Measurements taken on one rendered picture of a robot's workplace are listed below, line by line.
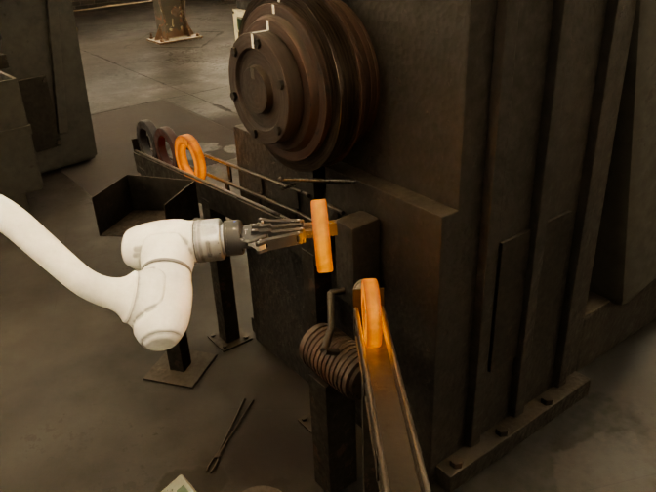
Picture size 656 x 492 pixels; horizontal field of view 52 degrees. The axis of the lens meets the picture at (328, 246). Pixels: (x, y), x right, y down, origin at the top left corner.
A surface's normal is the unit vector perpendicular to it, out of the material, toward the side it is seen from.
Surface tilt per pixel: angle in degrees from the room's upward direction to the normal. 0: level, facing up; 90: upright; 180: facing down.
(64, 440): 1
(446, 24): 90
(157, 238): 31
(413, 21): 90
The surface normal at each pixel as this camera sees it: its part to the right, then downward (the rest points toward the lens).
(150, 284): 0.33, -0.61
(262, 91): -0.80, 0.31
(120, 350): -0.04, -0.89
